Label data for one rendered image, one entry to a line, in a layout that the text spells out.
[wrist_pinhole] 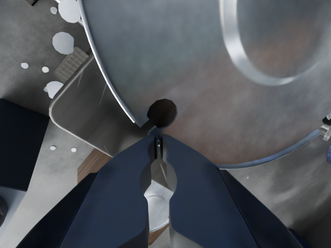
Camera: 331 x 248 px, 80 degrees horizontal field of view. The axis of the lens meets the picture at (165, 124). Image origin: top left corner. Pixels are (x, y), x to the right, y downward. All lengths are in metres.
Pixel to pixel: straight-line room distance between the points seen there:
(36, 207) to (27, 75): 0.68
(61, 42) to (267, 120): 0.22
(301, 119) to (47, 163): 1.03
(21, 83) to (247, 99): 0.88
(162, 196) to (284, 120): 0.67
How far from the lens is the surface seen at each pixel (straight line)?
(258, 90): 0.18
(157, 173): 0.17
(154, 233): 1.03
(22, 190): 0.61
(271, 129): 0.21
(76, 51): 0.74
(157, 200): 0.83
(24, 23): 0.92
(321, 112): 0.26
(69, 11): 0.25
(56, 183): 1.19
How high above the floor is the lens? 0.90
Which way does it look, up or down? 56 degrees down
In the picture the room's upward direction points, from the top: 140 degrees clockwise
